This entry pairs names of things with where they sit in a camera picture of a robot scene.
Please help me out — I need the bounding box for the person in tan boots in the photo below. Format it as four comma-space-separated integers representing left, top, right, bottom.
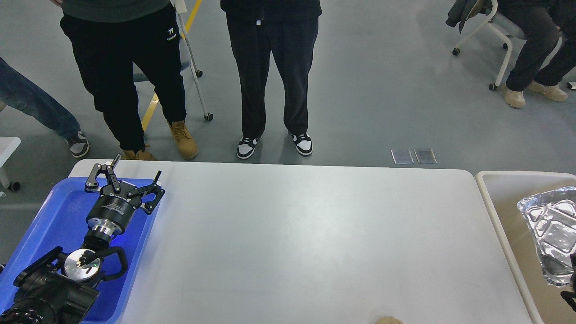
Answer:
54, 0, 198, 161

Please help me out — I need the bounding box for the left floor plate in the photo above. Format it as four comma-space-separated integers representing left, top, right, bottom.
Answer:
391, 149, 414, 165

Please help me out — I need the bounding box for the person in blue jeans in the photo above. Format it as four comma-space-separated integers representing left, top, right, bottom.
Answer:
0, 58, 90, 158

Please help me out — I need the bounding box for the blue plastic tray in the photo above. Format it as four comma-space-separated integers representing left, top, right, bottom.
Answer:
0, 177, 157, 324

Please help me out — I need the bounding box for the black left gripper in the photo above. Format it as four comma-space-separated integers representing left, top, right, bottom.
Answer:
85, 154, 166, 236

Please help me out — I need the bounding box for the tan object at table edge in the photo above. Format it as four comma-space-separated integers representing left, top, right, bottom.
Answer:
374, 316, 403, 324

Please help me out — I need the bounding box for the right floor plate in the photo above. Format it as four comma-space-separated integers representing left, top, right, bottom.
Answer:
414, 149, 437, 164

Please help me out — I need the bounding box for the white rolling chair right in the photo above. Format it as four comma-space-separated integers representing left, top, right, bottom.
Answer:
452, 0, 565, 91

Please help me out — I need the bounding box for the beige plastic bin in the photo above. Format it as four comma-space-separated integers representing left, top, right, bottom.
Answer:
475, 171, 576, 324

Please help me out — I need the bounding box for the person in black-white sneakers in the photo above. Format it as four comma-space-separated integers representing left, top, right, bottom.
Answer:
220, 0, 323, 160

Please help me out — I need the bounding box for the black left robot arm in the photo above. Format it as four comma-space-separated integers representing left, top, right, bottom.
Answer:
1, 156, 165, 324

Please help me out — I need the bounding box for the seated person in black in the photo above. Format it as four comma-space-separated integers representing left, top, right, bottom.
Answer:
498, 0, 575, 108

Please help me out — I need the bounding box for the floor plate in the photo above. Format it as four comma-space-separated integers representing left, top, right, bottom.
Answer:
391, 149, 414, 165
414, 149, 437, 164

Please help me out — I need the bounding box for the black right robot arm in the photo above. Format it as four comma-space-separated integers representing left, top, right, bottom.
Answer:
560, 253, 576, 312

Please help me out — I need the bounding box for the white rolling chair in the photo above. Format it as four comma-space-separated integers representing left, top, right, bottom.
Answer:
132, 0, 214, 129
452, 0, 565, 91

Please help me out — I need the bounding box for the white rolling chair left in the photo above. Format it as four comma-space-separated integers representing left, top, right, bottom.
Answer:
132, 0, 214, 129

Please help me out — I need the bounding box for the aluminium foil tray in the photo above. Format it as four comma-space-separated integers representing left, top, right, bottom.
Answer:
517, 186, 576, 287

